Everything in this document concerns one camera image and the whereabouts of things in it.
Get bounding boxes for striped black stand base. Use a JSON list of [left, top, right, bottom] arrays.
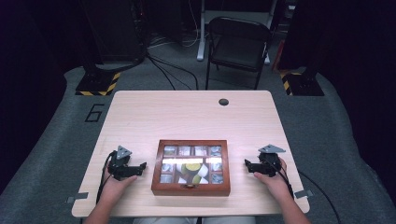
[[75, 68, 121, 97], [279, 70, 325, 97]]

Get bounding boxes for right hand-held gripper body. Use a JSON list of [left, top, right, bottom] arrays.
[[258, 144, 287, 178]]

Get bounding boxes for black equipment cabinet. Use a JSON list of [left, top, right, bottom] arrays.
[[78, 0, 148, 64]]

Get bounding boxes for person's right hand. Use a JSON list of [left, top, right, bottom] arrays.
[[253, 158, 292, 203]]

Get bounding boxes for grey tape strip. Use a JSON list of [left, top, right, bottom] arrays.
[[293, 189, 315, 200], [65, 191, 90, 204]]

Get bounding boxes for dark curtain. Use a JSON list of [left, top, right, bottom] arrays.
[[278, 0, 396, 203], [0, 0, 82, 195]]

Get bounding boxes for person's left hand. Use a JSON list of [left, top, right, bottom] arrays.
[[100, 167, 138, 203]]

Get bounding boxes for hand-held gripper black cable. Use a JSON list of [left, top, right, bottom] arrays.
[[270, 160, 295, 199], [95, 151, 116, 204]]

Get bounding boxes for white floor cables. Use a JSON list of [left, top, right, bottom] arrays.
[[148, 0, 201, 49]]

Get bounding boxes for group of silver foil packets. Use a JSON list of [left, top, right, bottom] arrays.
[[160, 146, 224, 184]]

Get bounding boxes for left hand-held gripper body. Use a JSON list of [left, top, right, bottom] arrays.
[[107, 145, 133, 181]]

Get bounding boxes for red object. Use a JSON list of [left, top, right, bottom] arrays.
[[272, 39, 286, 73]]

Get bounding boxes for black folding chair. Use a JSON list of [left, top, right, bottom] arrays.
[[205, 16, 273, 91]]

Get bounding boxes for black cable beside table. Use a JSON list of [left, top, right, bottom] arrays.
[[298, 171, 343, 224]]

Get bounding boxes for yellow-green lid white capsule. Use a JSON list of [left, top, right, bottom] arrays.
[[181, 162, 210, 178]]

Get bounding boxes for wooden box with glass lid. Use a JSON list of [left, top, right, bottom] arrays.
[[151, 139, 232, 197]]

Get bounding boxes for right hand-held gripper black cable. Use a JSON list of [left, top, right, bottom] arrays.
[[270, 160, 295, 199]]

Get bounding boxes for left hand-held gripper black cable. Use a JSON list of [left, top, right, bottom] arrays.
[[95, 151, 116, 204]]

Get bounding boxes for white desk frame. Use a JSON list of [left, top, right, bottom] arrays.
[[196, 0, 278, 65]]

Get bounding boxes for green lid white capsule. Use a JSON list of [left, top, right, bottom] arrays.
[[191, 175, 209, 185]]

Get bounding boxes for black floor cable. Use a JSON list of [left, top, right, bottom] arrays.
[[146, 51, 200, 91], [147, 55, 177, 91]]

